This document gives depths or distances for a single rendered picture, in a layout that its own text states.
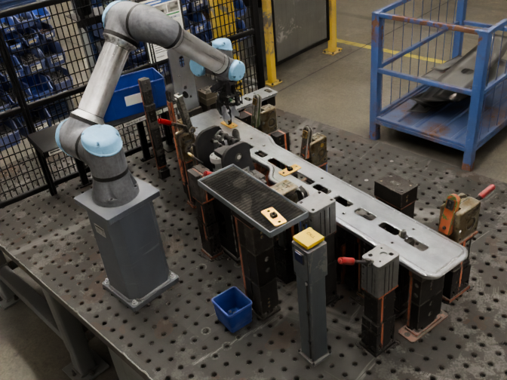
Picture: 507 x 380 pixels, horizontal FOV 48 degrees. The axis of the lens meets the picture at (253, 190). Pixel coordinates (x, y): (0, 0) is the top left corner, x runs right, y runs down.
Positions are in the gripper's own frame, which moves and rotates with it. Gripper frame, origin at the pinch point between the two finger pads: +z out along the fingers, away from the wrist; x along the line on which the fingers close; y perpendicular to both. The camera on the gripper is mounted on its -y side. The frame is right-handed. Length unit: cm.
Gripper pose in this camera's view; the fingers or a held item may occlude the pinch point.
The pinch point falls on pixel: (228, 119)
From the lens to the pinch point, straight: 243.0
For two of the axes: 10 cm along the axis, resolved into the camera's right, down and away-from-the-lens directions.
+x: 7.9, -4.0, 4.6
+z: 0.9, 8.2, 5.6
